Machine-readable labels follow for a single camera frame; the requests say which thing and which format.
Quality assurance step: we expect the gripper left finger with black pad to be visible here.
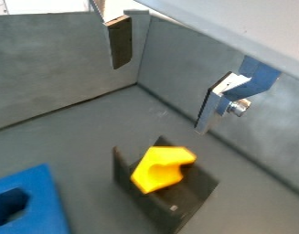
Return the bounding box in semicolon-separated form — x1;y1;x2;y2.
90;0;133;69

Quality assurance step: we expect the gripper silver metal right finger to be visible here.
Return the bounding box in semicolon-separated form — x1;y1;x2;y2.
194;56;281;134

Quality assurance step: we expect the yellow arch block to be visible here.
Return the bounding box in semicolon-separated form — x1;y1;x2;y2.
131;146;197;194

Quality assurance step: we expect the black arch fixture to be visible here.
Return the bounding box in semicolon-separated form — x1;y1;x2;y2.
113;136;220;234

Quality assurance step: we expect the blue foam shape board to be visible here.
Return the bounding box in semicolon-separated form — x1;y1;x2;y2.
0;164;71;234

